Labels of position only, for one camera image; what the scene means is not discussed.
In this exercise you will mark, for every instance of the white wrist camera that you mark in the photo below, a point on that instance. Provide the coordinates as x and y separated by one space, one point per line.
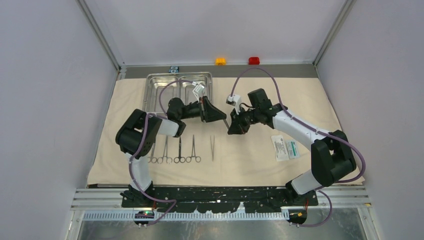
235 101
199 90

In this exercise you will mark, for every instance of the short steel scissors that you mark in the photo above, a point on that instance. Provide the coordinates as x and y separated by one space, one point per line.
179 159

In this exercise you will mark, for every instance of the long steel forceps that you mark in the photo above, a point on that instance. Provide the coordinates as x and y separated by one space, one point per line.
165 158

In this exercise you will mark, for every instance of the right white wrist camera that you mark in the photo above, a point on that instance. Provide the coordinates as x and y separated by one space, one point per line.
235 101

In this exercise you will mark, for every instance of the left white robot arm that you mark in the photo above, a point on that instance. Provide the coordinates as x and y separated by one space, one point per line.
138 134

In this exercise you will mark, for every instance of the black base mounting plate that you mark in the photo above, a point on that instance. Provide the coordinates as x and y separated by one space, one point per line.
218 200

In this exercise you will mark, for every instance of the white sterile pouch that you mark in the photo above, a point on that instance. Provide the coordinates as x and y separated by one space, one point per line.
280 148

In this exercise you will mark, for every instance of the beige cloth wrap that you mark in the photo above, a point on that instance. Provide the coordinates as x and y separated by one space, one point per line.
239 160

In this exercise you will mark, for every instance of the green white packet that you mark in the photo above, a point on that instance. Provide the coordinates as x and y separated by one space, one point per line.
292 149

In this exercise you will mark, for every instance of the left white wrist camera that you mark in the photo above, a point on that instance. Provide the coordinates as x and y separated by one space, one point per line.
199 90

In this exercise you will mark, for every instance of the steel tweezers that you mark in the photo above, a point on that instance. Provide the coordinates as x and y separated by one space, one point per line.
226 124
212 146

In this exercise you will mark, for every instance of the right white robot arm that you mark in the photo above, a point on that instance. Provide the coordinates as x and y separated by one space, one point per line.
331 157

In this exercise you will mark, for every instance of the yellow button block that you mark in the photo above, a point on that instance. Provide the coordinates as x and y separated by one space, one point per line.
220 61

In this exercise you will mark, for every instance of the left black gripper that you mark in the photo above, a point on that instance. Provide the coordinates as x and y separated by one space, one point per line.
210 112

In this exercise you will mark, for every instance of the right steel tray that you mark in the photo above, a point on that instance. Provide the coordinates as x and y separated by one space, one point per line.
186 87

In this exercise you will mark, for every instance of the left steel tray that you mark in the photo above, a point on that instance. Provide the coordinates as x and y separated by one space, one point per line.
157 95

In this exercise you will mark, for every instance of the steel tray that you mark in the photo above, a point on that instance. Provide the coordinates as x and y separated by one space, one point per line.
186 87
157 95

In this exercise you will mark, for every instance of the red button block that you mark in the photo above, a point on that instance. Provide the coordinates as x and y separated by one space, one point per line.
254 60

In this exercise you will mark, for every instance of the wire mesh steel basket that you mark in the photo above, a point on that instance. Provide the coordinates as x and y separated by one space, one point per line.
162 87

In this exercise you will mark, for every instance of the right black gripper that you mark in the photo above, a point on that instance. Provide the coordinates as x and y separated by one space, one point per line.
238 128

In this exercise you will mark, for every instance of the small blue owl toy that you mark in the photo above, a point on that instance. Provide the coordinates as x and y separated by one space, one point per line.
173 69

